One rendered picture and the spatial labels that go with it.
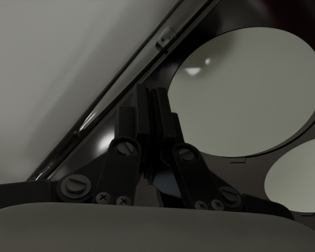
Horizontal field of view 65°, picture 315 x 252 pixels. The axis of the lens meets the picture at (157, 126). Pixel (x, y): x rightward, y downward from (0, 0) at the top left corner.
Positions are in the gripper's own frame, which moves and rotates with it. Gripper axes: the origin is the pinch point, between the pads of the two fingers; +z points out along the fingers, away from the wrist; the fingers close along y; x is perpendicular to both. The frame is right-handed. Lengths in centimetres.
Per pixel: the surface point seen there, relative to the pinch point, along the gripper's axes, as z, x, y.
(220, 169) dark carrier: 4.0, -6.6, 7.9
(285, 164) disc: 3.4, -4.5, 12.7
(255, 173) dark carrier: 3.6, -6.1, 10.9
